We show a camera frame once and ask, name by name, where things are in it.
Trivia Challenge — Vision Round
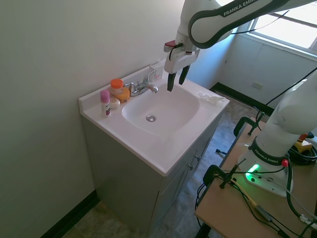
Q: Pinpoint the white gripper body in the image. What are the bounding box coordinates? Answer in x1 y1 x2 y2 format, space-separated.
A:
164 46 200 74

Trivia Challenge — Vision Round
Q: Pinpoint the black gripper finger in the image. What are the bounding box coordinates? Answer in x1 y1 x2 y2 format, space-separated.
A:
167 71 178 93
178 63 191 85

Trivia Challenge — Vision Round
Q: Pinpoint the crumpled white tissue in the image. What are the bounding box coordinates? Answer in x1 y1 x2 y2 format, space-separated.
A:
197 90 226 106

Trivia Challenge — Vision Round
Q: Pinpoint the clear plastic holder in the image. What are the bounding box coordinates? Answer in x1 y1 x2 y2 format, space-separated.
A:
148 61 166 81

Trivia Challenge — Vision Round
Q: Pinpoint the chrome sink faucet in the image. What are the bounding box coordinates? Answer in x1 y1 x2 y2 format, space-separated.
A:
124 70 159 97

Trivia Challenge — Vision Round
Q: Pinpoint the white sink countertop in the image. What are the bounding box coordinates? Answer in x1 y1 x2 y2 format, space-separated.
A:
78 57 230 177

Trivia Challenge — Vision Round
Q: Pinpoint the orange cream jar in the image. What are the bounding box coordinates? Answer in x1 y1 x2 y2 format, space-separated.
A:
113 88 131 104

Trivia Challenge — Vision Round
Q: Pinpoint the orange capped pill bottle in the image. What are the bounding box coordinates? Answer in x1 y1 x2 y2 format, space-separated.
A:
110 78 124 96

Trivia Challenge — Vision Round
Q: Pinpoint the pink capped deodorant stick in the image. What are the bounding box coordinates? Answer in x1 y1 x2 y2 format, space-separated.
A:
100 90 111 119

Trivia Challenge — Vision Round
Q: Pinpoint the black metal clamp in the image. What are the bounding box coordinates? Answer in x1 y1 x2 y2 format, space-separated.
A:
203 159 246 190
233 111 266 137

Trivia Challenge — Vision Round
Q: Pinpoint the grey vanity cabinet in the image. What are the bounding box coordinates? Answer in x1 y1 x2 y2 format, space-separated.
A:
81 112 223 238

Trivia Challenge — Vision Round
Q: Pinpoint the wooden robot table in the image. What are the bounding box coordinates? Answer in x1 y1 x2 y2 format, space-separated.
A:
195 116 317 238

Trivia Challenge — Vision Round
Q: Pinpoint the yellow emergency stop box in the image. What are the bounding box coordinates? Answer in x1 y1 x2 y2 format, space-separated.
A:
294 133 317 159

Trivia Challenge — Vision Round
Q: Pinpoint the window with white frame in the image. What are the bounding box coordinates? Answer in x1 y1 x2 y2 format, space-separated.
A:
237 0 317 60

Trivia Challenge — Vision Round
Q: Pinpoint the black coiled cable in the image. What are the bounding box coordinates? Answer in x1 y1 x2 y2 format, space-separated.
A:
287 143 317 166

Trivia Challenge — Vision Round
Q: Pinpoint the grey cable adapter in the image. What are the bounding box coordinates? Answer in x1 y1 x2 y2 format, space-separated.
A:
255 205 273 223

